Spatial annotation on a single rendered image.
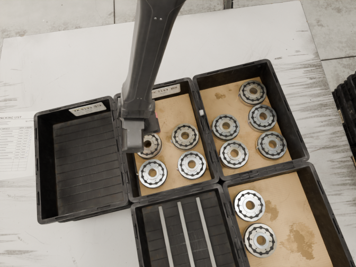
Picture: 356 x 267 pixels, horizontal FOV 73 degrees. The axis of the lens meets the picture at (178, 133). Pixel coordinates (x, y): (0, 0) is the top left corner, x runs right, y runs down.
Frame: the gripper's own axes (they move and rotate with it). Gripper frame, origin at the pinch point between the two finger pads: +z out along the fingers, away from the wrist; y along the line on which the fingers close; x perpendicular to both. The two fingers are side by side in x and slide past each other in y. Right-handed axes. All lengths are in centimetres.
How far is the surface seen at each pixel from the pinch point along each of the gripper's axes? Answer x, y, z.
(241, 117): 0.4, 34.8, 14.2
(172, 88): 15.9, 11.6, 7.2
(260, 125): -5.3, 40.1, 11.2
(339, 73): 39, 138, 107
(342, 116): 3, 113, 82
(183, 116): 6.0, 13.0, 13.3
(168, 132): 0.9, 5.7, 12.5
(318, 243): -48, 46, 11
